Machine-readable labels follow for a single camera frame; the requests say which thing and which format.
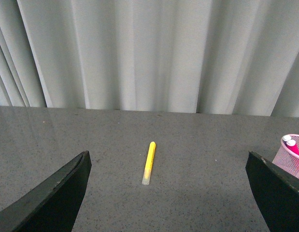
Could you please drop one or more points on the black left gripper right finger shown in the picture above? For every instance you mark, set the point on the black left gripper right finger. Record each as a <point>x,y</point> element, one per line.
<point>276,193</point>

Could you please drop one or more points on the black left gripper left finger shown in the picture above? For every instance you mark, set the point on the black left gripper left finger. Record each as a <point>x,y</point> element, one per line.
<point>53,205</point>

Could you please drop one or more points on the pink highlighter pen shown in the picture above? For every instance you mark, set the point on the pink highlighter pen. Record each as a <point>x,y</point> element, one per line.
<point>292,146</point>

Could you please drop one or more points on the purple marker pen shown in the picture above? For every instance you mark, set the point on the purple marker pen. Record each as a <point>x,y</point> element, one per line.
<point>286,138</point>

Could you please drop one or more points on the pink mesh pen cup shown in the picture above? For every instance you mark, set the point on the pink mesh pen cup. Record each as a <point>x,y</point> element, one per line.
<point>286,159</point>

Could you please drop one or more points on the yellow highlighter pen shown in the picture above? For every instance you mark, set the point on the yellow highlighter pen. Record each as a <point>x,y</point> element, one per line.
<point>149,163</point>

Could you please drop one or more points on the white pleated curtain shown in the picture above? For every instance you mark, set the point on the white pleated curtain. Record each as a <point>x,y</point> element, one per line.
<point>194,56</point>

